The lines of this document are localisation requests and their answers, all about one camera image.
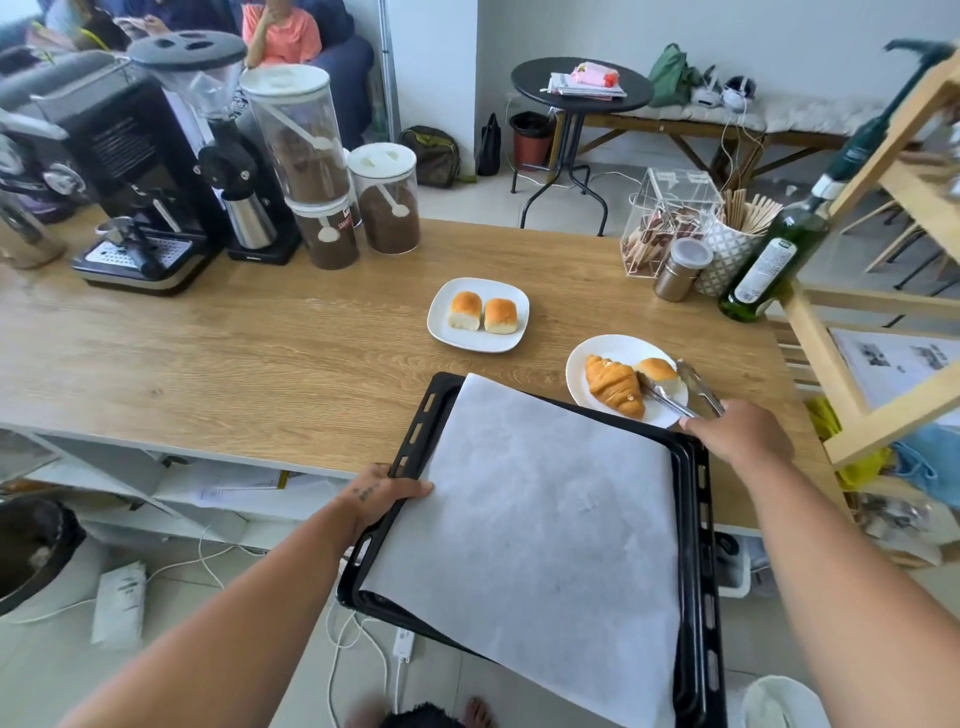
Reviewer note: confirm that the round black table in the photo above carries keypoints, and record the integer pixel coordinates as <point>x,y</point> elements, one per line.
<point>540,86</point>

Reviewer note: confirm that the low clear coffee canister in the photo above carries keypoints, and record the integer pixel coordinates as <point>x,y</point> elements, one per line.
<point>326,236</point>

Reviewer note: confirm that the black baking tray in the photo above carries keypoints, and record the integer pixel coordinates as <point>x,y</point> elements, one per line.
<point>694,540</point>

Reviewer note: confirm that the green handheld vacuum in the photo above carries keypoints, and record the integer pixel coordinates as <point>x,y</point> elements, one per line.
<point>874,135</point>

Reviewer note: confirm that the black espresso machine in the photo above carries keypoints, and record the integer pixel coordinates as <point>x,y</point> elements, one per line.
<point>112,150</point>

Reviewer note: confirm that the golden croissant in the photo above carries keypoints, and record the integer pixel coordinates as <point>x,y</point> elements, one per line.
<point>613,384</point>

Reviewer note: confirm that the black bag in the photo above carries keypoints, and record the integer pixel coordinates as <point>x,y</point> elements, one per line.
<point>489,150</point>

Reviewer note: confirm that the person's right hand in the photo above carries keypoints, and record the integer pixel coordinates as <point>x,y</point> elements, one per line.
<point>742,435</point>

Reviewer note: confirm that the wooden bench with cushion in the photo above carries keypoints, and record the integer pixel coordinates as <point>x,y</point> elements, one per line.
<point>795,116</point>

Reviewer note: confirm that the medium clear coffee canister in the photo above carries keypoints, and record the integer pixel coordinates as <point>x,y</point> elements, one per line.
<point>386,202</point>

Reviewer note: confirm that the person's foot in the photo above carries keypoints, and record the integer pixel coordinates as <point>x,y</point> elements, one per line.
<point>478,714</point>

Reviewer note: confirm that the white bucket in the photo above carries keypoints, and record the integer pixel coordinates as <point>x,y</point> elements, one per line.
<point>780,705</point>

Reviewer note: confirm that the blue sofa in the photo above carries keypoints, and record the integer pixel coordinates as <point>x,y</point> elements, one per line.
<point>349,67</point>

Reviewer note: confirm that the steel shaker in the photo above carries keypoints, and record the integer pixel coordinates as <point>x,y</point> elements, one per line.
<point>679,274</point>

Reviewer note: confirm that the person's left hand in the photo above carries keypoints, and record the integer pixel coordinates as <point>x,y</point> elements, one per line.
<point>375,495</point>

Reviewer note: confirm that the blue cloth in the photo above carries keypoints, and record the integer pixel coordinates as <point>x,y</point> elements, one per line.
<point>926,465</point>

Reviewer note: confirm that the metal pitcher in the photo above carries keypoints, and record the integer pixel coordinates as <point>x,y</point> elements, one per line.
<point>26,236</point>

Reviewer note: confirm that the stack of magazines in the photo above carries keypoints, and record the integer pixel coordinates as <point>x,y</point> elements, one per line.
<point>585,91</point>

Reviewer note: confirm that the bunch of wooden stirrers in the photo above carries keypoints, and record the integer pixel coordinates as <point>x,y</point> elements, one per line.
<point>750,211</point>

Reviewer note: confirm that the printed paper sheet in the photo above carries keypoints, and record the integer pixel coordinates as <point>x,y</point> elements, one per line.
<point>892,367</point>

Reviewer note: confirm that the clear acrylic packet box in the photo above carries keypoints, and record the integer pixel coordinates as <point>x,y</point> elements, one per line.
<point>667,217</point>

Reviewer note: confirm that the green glass bottle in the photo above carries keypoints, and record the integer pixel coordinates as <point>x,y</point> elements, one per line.
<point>772,262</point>

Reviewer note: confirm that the green bag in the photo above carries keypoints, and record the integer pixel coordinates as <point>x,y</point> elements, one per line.
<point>671,75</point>

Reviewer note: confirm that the black coffee grinder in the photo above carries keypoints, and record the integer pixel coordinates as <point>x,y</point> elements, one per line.
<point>202,90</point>

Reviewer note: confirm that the metal tongs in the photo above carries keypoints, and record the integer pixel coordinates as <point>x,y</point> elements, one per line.
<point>664,397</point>

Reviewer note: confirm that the steel milk jug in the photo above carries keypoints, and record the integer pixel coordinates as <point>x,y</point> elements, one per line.
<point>250,221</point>

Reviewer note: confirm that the person's left thumb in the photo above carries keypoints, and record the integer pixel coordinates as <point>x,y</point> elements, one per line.
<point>409,490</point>

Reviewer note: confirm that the white plastic container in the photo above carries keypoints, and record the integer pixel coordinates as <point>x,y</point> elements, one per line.
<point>731,566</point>

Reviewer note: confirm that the person's right fingers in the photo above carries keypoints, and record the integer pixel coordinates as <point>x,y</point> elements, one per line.
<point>694,424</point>

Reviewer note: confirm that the white parchment paper sheet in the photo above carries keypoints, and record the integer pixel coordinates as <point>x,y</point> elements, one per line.
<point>532,525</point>

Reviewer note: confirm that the person's left forearm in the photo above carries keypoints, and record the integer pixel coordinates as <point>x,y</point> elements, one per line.
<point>240,630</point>

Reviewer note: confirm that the black portafilter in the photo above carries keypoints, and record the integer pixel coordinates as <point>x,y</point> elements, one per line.
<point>135,247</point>

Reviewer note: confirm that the yellow cloth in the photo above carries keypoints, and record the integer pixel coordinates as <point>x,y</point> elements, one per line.
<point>862,469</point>

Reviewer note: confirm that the pink packet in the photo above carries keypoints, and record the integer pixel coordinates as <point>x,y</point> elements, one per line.
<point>594,75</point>

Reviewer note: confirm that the white headset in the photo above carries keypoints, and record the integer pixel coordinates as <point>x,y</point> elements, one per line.
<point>724,94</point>

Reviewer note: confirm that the white power strip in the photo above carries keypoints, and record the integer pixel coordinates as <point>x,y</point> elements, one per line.
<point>403,645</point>

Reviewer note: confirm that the wooden shelf rack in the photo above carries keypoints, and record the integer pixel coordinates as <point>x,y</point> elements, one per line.
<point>847,420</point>

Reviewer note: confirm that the small bread roll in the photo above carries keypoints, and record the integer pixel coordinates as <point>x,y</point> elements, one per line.
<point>465,310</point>
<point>500,316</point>

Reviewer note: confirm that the round bread bun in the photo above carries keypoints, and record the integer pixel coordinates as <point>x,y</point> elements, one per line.
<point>658,370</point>

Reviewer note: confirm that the black bin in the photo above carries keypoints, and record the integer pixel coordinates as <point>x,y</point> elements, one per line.
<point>34,547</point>

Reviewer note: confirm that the tall clear coffee canister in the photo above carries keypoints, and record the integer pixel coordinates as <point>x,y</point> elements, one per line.
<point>300,142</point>

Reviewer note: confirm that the white round plate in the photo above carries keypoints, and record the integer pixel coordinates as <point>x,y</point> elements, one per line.
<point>600,345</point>

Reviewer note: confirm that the person's right forearm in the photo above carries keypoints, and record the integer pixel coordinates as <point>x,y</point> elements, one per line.
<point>847,585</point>

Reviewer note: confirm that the white square plate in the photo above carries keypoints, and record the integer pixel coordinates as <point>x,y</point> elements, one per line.
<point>450,337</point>

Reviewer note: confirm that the olive backpack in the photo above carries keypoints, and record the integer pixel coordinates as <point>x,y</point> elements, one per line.
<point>435,157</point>

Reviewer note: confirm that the white patterned cup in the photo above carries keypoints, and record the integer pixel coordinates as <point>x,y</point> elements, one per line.
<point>726,255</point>

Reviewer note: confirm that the red and black pot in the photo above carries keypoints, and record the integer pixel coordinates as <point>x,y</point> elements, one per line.
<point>531,142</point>

